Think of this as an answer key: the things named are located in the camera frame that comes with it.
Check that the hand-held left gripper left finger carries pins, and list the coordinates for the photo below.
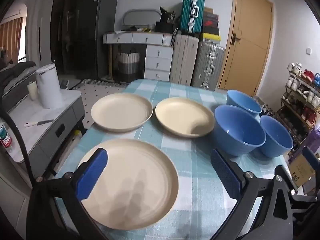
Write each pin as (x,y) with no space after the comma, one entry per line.
(92,172)

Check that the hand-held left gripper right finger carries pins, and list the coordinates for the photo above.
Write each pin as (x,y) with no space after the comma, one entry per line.
(226,173)

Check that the white light switch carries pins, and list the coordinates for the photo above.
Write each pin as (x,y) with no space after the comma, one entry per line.
(308,51)

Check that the cardboard box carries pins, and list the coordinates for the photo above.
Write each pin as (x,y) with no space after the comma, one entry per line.
(302,170)

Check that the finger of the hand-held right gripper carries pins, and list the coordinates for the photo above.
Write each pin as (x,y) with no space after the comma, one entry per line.
(305,200)
(310,157)

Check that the wooden door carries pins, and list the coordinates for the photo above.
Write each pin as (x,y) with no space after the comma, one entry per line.
(250,55)

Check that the grey sofa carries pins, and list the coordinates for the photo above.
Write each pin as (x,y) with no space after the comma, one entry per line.
(17,80)

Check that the white drawer dresser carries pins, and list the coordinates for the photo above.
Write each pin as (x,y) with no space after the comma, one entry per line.
(157,55)

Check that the white tall cabinet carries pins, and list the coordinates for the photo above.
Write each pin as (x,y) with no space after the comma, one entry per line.
(45,30)

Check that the yellow and black box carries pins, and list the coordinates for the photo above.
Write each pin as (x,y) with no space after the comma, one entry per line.
(210,38)

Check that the grey framed mirror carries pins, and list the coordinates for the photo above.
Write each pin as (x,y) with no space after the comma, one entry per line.
(142,17)

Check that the teal suitcase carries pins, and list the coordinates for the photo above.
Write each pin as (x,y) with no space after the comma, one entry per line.
(187,12)

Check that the silver suitcase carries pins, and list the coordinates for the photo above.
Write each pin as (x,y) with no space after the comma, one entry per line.
(207,62)

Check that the teal checked tablecloth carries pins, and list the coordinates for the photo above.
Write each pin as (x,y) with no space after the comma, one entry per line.
(195,170)

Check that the black and white striped rug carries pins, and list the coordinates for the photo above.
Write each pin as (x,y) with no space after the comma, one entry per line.
(105,83)

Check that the purple bag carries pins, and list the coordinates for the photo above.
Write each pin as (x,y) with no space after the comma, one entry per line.
(313,137)

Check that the beige low cabinet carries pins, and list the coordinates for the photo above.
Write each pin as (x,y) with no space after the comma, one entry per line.
(12,200)

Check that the orange curtain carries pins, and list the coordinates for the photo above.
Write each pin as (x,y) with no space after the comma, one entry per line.
(12,37)

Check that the cream round plate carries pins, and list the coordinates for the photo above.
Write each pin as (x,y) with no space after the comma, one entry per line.
(130,180)
(182,116)
(121,112)

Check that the black box with red print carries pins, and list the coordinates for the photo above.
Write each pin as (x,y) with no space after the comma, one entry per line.
(211,21)

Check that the grey marble-top side cabinet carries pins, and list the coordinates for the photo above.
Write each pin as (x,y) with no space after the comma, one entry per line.
(57,120)

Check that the woven laundry basket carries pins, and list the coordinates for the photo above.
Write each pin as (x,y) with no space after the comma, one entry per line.
(128,65)

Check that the wooden broom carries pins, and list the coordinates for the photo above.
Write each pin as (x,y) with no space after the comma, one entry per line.
(110,62)

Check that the clear bottle with red label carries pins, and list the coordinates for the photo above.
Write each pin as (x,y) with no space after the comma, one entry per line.
(5,137)

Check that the black refrigerator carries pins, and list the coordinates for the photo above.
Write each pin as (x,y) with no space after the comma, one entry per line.
(87,42)

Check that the beige suitcase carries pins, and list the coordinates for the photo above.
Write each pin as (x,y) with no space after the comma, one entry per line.
(183,60)

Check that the black desk organizer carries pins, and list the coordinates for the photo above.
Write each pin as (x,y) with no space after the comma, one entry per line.
(166,25)

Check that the cream cup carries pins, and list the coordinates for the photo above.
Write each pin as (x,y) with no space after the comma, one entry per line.
(32,91)

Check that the blue bowl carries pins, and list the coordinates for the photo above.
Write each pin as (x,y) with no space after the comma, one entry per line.
(277,142)
(237,140)
(240,102)

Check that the white electric kettle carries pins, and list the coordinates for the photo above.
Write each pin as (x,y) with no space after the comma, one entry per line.
(50,90)

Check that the metal shoe rack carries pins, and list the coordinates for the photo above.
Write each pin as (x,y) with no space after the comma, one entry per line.
(295,110)

